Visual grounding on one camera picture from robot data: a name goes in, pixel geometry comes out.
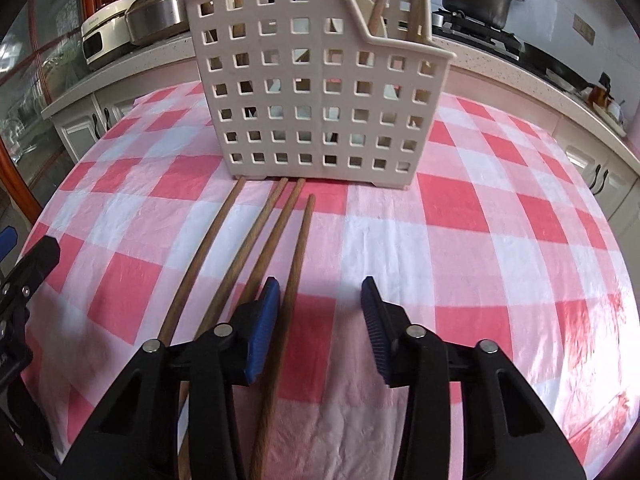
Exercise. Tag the cream perforated utensil basket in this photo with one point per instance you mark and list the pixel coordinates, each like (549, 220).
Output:
(310, 65)

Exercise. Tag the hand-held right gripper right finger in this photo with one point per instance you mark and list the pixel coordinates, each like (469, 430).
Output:
(375, 332)

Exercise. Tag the steel rice cooker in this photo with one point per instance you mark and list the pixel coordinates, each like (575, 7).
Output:
(155, 12)

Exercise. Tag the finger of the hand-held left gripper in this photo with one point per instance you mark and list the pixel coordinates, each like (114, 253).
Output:
(7, 242)
(37, 262)

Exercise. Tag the oil bottle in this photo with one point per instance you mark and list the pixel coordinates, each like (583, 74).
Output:
(601, 91)

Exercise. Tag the black wok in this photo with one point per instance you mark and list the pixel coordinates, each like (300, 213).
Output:
(555, 67)

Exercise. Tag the black glass gas hob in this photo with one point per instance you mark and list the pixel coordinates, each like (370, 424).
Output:
(480, 35)

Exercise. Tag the small white bottle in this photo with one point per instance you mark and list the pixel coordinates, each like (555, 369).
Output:
(616, 109)

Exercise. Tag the red white checked tablecloth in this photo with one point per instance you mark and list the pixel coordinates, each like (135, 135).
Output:
(450, 270)

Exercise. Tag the white lower cabinet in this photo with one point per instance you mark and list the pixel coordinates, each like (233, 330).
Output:
(75, 130)
(582, 162)

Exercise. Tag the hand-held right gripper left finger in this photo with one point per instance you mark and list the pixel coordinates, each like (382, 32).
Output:
(260, 332)

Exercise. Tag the single wall outlet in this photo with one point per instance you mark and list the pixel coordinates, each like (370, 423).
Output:
(583, 28)

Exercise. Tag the white electric cooker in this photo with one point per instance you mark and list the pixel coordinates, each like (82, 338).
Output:
(105, 35)

